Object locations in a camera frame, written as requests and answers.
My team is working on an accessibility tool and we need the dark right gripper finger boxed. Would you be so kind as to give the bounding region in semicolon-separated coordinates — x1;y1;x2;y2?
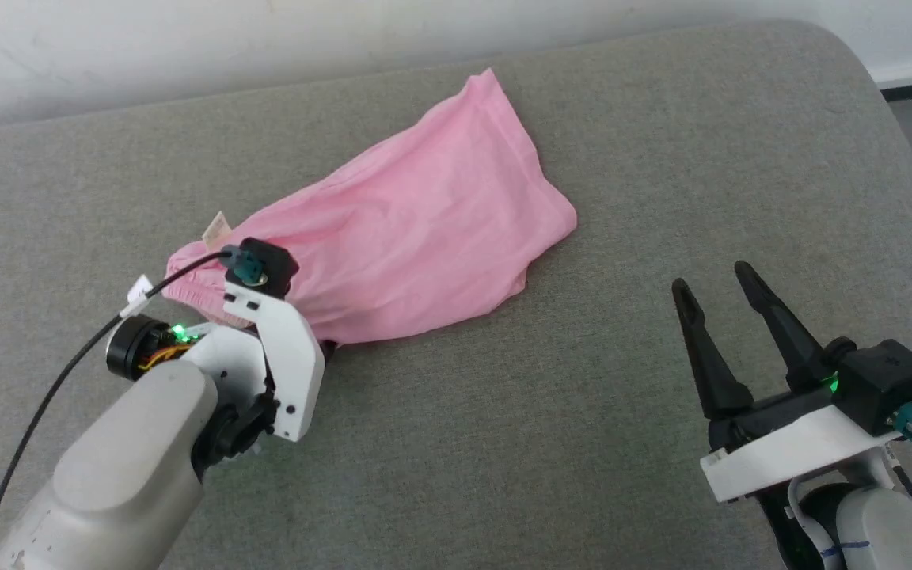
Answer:
735;261;838;394
671;279;754;420

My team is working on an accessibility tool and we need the grey fabric sofa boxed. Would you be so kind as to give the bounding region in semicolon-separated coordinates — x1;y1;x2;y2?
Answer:
0;20;912;570

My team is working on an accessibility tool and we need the pink cloth garment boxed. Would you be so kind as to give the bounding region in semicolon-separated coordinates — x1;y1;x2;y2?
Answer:
163;67;580;347

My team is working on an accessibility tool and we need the white cable tag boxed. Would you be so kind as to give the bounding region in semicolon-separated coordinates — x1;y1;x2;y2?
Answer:
125;275;154;319

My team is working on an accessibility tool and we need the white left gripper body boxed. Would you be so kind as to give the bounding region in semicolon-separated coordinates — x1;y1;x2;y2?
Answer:
106;281;326;443

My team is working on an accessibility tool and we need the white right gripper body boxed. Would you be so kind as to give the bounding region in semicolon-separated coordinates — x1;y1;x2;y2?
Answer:
700;388;904;507

